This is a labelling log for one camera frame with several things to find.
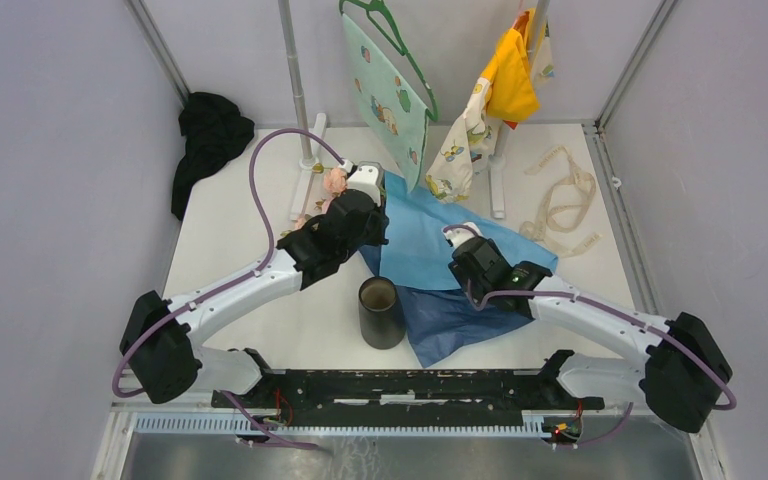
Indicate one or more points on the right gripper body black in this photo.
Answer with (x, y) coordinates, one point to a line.
(459, 275)

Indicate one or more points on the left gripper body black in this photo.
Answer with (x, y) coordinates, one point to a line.
(374, 233)

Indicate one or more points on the pink flower bouquet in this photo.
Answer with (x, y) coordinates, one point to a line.
(331, 182)

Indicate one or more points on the light blue wrapping paper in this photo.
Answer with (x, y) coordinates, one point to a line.
(417, 254)

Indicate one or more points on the cream ribbon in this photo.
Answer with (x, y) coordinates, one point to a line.
(562, 218)

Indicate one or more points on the dark blue wrapping paper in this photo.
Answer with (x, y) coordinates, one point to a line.
(438, 323)

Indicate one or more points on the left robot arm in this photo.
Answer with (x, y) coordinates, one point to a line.
(163, 341)

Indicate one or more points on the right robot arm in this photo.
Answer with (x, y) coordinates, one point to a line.
(674, 366)

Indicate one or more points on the black vase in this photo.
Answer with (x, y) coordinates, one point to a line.
(381, 317)

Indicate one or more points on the mint green patterned towel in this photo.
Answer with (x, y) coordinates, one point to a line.
(387, 102)

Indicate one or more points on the black cloth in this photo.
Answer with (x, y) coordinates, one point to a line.
(216, 132)

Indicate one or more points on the yellow cream patterned garment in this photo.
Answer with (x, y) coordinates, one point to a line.
(471, 139)

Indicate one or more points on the green hanger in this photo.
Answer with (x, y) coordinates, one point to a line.
(378, 22)

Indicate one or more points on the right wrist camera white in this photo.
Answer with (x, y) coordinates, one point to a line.
(458, 234)

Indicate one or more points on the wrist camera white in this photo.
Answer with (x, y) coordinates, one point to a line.
(458, 234)
(367, 177)

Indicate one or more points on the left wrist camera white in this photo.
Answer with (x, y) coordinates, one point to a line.
(367, 177)

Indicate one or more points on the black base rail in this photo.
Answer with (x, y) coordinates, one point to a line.
(407, 398)

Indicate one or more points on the white cable duct strip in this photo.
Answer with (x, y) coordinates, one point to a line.
(234, 423)

